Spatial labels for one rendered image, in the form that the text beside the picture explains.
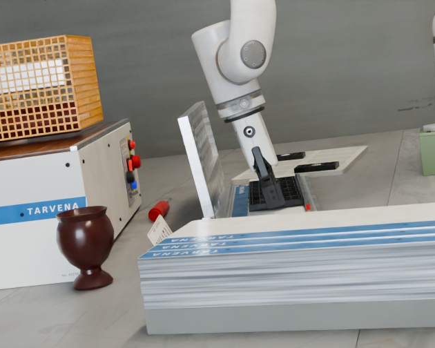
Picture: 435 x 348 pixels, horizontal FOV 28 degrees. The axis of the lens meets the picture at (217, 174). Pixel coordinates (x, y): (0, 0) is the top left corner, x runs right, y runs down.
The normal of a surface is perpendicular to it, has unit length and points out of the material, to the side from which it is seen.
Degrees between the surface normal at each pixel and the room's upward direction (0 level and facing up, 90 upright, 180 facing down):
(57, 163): 90
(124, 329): 0
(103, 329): 0
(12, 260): 69
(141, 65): 90
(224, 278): 90
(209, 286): 90
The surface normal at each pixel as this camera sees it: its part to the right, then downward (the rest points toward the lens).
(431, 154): -0.23, 0.16
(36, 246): -0.15, -0.21
